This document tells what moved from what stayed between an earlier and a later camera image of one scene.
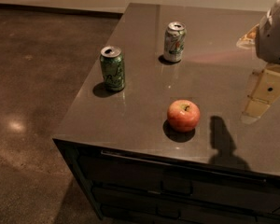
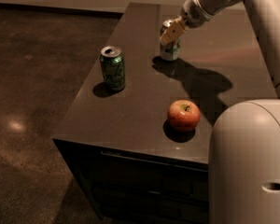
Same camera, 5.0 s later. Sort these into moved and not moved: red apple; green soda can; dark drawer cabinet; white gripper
Moved: white gripper
Not moved: green soda can; red apple; dark drawer cabinet
